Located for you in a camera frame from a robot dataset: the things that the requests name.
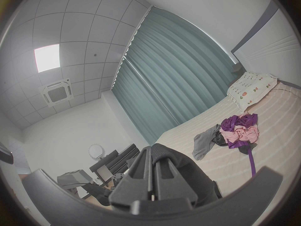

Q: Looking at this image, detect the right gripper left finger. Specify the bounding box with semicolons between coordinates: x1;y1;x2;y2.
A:
109;146;153;208

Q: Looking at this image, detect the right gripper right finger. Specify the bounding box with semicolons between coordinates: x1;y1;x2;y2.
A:
152;159;199;203

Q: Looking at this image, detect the black T-shirt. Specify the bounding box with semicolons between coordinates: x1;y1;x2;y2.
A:
150;143;223;208

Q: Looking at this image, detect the pile of clothes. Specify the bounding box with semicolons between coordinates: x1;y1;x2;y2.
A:
213;113;260;178

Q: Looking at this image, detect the bed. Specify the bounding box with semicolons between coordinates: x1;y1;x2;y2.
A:
154;0;301;198

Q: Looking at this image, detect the black chest of drawers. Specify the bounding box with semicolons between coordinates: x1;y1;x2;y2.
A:
107;144;140;175

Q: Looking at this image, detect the black dressing table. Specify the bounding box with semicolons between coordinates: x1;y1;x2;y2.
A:
89;150;119;182

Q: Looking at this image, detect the round mirror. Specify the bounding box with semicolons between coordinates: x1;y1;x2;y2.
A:
89;144;104;160

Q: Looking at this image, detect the grey garment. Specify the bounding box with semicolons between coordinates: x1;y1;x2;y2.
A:
192;124;221;161

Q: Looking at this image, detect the blue-green curtain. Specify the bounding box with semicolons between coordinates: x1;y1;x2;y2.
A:
123;6;238;127
111;60;180;146

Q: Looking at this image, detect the ceiling air conditioner vent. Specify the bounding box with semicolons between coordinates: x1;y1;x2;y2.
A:
38;77;74;107

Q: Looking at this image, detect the white printed pillow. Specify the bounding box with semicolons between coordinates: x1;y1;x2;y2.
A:
226;72;278;112

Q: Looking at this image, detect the square ceiling light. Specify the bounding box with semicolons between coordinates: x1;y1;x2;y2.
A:
34;44;60;73

